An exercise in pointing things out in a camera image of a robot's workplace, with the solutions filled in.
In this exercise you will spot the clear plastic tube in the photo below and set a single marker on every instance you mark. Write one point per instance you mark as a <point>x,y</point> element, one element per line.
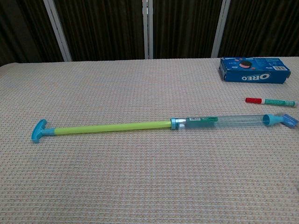
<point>238,120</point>

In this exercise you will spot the beige woven tablecloth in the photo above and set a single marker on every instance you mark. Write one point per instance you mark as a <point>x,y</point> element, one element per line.
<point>140,175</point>

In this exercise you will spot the dark brown screen panel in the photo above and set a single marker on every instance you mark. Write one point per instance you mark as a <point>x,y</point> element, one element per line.
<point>184,28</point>
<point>23,30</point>
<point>264,25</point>
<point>100,28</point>

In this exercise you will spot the blue Oreo cookie box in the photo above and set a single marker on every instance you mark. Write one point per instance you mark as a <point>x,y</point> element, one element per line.
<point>254,75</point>

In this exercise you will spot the green marker red cap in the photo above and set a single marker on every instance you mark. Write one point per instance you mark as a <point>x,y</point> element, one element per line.
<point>275,102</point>

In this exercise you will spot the blue tethered nozzle cap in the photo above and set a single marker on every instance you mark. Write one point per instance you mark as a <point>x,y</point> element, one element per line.
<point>289,120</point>

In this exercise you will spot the white screen frame post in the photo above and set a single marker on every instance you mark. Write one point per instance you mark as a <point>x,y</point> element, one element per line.
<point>220,28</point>
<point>151,30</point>
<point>145,30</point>
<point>58,32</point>

